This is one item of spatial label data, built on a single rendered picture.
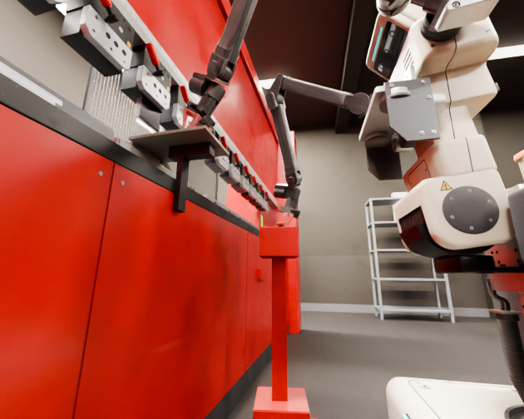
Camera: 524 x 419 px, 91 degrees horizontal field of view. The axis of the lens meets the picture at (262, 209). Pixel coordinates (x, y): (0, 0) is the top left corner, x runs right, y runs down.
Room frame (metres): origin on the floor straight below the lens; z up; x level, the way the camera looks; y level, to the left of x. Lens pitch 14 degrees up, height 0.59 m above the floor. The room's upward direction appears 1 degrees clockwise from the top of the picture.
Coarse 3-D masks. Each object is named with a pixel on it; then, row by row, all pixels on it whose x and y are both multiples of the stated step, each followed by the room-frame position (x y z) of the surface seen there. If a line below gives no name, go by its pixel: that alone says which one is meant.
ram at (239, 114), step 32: (128, 0) 0.61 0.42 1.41; (160, 0) 0.74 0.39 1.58; (192, 0) 0.93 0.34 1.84; (160, 32) 0.76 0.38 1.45; (192, 32) 0.95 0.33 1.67; (192, 64) 0.98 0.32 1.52; (192, 96) 1.00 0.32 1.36; (224, 96) 1.32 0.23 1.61; (256, 96) 1.98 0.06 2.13; (224, 128) 1.34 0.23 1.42; (256, 128) 2.00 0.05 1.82; (256, 160) 2.01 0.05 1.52
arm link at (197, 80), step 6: (210, 66) 0.67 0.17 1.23; (216, 66) 0.67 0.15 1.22; (210, 72) 0.68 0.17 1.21; (216, 72) 0.68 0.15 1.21; (192, 78) 0.74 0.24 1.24; (198, 78) 0.74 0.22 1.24; (204, 78) 0.73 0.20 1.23; (210, 78) 0.70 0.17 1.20; (192, 84) 0.75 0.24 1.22; (198, 84) 0.74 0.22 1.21; (204, 84) 0.74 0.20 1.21; (228, 84) 0.75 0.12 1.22; (192, 90) 0.76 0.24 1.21; (198, 90) 0.75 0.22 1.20
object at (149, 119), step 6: (138, 102) 0.76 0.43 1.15; (144, 102) 0.77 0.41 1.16; (138, 108) 0.76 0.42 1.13; (144, 108) 0.77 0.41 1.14; (150, 108) 0.80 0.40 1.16; (138, 114) 0.76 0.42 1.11; (144, 114) 0.78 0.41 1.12; (150, 114) 0.80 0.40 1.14; (156, 114) 0.83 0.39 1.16; (138, 120) 0.77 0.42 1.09; (144, 120) 0.78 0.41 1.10; (150, 120) 0.81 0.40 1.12; (156, 120) 0.84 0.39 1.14; (144, 126) 0.80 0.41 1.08; (150, 126) 0.82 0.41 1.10; (156, 126) 0.84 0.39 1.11
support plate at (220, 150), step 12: (156, 132) 0.69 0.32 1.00; (168, 132) 0.68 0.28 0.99; (180, 132) 0.67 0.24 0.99; (192, 132) 0.67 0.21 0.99; (204, 132) 0.67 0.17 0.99; (144, 144) 0.75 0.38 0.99; (156, 144) 0.75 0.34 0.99; (168, 144) 0.75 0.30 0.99; (180, 144) 0.74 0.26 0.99; (216, 144) 0.74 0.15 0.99; (156, 156) 0.84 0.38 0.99; (216, 156) 0.83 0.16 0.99
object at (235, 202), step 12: (228, 192) 3.04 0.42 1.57; (228, 204) 3.03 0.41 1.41; (240, 204) 2.99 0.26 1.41; (252, 216) 2.95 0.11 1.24; (264, 216) 2.91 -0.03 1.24; (276, 216) 2.88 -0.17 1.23; (288, 216) 2.84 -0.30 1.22; (288, 264) 2.85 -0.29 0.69; (288, 276) 2.85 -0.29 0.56; (288, 288) 2.85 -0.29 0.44; (300, 312) 3.04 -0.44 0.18; (300, 324) 3.01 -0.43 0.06
